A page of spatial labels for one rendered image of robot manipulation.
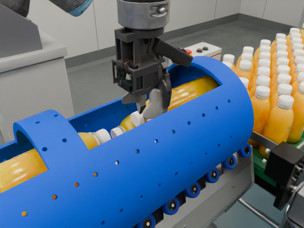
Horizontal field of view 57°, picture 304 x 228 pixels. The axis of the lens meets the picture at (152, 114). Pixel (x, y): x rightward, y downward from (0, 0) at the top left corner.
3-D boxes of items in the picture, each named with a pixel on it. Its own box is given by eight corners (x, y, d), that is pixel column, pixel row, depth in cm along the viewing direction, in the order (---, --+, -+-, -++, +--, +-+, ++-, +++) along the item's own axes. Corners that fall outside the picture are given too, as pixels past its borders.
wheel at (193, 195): (184, 177, 70) (189, 178, 68) (197, 181, 72) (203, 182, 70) (181, 195, 69) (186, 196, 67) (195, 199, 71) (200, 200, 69)
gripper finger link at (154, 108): (141, 135, 57) (133, 92, 54) (162, 124, 61) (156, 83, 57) (150, 139, 55) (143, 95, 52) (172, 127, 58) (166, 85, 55)
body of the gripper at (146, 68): (112, 85, 56) (107, 25, 49) (145, 73, 60) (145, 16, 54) (135, 101, 51) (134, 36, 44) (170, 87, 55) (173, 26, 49)
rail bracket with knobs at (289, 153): (255, 173, 82) (263, 147, 77) (268, 162, 86) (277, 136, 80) (287, 194, 76) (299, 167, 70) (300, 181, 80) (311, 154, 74)
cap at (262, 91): (269, 97, 82) (271, 92, 81) (255, 96, 83) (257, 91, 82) (268, 91, 85) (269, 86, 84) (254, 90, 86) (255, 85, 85)
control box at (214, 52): (167, 76, 113) (168, 52, 107) (200, 63, 124) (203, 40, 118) (185, 85, 107) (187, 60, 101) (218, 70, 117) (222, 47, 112)
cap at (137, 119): (140, 107, 67) (134, 110, 66) (148, 121, 67) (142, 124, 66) (134, 113, 71) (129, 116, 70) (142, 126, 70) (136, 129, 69)
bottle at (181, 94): (219, 104, 72) (166, 132, 62) (198, 96, 77) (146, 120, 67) (221, 78, 68) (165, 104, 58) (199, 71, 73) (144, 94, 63)
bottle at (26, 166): (-7, 178, 49) (87, 135, 59) (10, 213, 46) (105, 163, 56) (-14, 161, 43) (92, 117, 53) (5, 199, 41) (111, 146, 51)
